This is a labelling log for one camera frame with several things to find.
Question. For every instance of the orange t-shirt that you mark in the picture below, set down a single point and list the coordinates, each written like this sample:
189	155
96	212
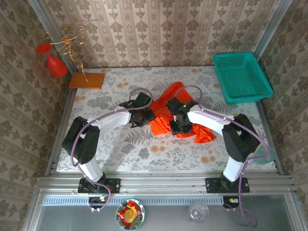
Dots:
161	120

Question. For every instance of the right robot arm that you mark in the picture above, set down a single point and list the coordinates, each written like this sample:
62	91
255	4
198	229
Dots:
240	139

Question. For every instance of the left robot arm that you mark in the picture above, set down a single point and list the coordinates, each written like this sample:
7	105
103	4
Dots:
81	142

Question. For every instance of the floral tablecloth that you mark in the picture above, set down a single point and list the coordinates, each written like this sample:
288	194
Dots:
168	154

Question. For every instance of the orange wooden base board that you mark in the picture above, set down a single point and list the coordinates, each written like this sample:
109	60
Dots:
93	81

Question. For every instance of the teal plastic basket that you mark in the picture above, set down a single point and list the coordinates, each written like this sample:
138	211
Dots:
240	79

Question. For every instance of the teal plastic cup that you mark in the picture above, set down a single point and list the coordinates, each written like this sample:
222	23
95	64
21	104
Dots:
267	156

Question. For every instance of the clear glass bowl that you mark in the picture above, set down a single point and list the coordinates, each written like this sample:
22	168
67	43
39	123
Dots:
198	211

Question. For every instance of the red yellow snack packet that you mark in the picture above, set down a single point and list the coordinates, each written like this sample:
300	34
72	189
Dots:
130	211

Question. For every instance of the patterned plate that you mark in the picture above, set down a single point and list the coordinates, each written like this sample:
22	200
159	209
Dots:
142	215

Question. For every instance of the red plastic goblet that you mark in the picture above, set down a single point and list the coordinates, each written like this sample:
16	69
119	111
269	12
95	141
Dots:
56	66

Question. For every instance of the aluminium frame rail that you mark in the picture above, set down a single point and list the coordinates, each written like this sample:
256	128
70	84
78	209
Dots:
163	183

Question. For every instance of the aluminium frame post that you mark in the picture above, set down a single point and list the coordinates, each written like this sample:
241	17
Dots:
39	9
274	24

